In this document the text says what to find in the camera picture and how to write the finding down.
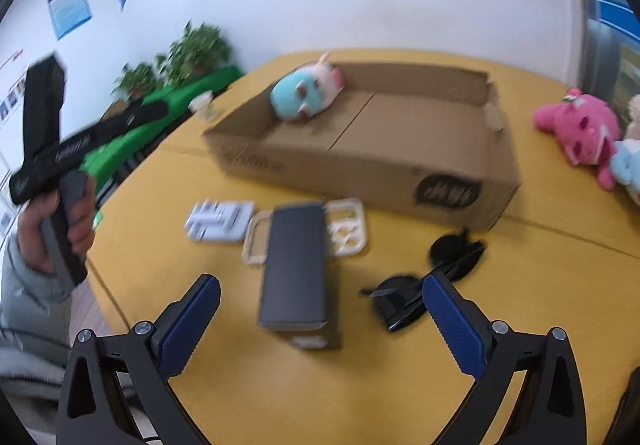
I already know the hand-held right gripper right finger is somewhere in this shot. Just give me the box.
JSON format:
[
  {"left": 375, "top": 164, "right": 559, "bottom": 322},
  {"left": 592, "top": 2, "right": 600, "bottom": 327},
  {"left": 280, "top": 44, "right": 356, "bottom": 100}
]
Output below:
[{"left": 422, "top": 271, "right": 587, "bottom": 445}]

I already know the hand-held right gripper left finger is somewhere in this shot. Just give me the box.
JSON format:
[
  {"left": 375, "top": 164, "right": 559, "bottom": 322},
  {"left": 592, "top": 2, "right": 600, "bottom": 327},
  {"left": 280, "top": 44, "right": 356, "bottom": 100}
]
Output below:
[{"left": 56, "top": 273, "right": 222, "bottom": 445}]

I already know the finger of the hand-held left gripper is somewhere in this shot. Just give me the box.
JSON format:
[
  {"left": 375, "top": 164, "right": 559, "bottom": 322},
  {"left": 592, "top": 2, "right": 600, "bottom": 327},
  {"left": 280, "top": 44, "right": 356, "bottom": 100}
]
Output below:
[{"left": 97, "top": 100, "right": 169, "bottom": 146}]

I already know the black cable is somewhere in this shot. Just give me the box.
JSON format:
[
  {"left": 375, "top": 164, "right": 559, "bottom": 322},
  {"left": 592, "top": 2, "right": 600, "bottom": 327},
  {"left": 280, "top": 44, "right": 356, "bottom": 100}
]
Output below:
[{"left": 360, "top": 227, "right": 487, "bottom": 333}]

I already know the white folding phone stand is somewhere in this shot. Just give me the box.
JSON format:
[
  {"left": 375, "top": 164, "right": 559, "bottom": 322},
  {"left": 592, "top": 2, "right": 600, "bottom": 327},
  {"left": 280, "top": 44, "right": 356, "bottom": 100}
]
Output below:
[{"left": 185, "top": 199, "right": 256, "bottom": 244}]

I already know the black rectangular box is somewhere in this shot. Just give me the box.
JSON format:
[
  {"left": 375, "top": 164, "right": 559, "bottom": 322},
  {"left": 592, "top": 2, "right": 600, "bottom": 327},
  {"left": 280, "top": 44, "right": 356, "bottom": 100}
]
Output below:
[{"left": 256, "top": 201, "right": 344, "bottom": 351}]

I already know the white plastic insert tray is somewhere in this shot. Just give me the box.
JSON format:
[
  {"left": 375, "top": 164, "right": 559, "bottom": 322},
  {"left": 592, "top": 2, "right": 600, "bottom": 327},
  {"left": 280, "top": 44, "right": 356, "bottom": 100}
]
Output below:
[{"left": 241, "top": 197, "right": 372, "bottom": 267}]

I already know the brown cardboard box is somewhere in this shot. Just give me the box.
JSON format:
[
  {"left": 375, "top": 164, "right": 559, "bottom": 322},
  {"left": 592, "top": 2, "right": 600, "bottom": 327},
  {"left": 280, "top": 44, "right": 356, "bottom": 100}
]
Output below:
[{"left": 202, "top": 56, "right": 522, "bottom": 232}]

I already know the person's left forearm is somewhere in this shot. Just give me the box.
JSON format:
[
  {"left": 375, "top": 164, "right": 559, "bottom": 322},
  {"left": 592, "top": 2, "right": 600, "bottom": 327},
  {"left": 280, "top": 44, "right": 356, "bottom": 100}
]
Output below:
[{"left": 0, "top": 232, "right": 76, "bottom": 357}]

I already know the yellow wooden desktop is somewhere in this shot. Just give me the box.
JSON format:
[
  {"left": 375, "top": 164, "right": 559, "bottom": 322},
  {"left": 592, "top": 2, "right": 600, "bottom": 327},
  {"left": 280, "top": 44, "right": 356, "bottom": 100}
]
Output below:
[{"left": 82, "top": 47, "right": 640, "bottom": 445}]

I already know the person's left hand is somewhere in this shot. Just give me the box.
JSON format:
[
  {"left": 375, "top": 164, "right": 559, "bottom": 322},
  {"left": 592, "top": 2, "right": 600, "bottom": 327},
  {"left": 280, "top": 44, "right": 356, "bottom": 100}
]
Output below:
[{"left": 19, "top": 176, "right": 97, "bottom": 273}]

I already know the small potted green plant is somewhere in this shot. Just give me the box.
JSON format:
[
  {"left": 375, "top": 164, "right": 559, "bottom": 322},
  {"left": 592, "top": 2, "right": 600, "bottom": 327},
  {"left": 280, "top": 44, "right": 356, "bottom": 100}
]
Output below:
[{"left": 112, "top": 62, "right": 161, "bottom": 100}]

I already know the green table cover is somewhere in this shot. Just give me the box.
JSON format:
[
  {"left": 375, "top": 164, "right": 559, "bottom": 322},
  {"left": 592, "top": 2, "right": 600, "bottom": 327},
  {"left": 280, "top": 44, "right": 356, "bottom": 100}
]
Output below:
[{"left": 80, "top": 65, "right": 246, "bottom": 190}]

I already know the white patterned paper cup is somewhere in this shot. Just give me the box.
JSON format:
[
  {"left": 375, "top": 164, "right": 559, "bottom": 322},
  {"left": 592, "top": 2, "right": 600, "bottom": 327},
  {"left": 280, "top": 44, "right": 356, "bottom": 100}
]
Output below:
[{"left": 191, "top": 91, "right": 219, "bottom": 122}]

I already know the large potted green plant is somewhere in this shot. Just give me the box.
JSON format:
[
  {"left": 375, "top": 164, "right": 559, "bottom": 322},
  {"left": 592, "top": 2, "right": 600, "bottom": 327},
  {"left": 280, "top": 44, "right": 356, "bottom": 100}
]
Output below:
[{"left": 157, "top": 22, "right": 233, "bottom": 86}]

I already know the teal plush toy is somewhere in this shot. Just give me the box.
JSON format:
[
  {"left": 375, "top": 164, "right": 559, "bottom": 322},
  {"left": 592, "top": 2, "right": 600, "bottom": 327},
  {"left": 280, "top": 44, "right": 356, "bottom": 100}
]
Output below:
[{"left": 270, "top": 52, "right": 346, "bottom": 122}]

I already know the person's grey jacket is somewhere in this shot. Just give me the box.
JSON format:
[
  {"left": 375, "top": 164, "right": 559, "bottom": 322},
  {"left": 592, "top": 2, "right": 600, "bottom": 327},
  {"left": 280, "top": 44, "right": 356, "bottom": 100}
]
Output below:
[{"left": 0, "top": 345, "right": 136, "bottom": 423}]

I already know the pink plush toy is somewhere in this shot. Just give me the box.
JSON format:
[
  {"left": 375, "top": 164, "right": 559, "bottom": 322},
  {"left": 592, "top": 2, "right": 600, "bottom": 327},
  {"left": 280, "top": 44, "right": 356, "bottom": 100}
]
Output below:
[{"left": 533, "top": 87, "right": 623, "bottom": 190}]

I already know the light blue plush toy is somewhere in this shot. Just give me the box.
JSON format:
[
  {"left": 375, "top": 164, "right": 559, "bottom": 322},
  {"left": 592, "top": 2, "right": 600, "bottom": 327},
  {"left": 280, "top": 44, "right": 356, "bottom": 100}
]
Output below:
[{"left": 612, "top": 137, "right": 640, "bottom": 206}]

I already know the beige plush toy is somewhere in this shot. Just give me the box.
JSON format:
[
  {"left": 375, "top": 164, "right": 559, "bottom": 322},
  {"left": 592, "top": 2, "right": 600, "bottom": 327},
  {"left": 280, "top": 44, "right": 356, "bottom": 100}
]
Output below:
[{"left": 622, "top": 95, "right": 640, "bottom": 138}]

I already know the glass door with blue band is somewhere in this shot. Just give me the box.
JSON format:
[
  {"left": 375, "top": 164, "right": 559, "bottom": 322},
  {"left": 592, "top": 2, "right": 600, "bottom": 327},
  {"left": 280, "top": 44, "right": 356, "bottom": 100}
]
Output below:
[{"left": 575, "top": 0, "right": 640, "bottom": 100}]

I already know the white wall notice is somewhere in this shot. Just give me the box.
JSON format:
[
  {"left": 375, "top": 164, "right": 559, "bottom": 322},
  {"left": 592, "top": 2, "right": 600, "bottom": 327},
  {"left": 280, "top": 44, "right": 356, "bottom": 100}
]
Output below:
[{"left": 0, "top": 47, "right": 26, "bottom": 126}]

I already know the blue wall poster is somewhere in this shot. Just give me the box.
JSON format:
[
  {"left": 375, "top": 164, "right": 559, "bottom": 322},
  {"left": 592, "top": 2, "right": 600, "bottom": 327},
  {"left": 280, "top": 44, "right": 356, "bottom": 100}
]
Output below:
[{"left": 46, "top": 0, "right": 93, "bottom": 40}]

